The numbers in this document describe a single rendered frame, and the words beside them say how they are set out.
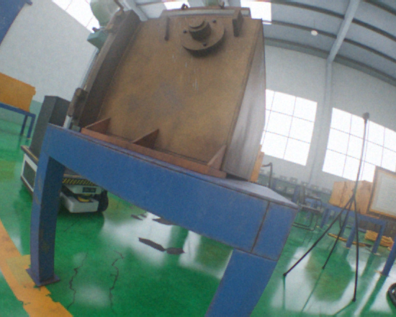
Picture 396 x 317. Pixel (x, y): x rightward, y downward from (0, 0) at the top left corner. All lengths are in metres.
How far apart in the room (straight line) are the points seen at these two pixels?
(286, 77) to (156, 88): 11.40
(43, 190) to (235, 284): 0.63
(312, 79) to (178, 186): 12.04
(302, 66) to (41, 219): 12.58
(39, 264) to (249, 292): 0.75
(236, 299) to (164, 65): 0.73
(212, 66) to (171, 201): 0.47
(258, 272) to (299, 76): 11.95
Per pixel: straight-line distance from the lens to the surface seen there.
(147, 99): 0.72
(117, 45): 0.92
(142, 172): 0.39
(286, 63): 12.51
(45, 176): 0.72
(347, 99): 12.54
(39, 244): 0.83
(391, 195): 2.70
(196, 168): 0.45
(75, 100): 0.84
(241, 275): 0.36
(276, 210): 0.33
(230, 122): 0.58
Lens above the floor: 0.65
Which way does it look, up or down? 2 degrees up
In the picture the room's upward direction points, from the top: 17 degrees clockwise
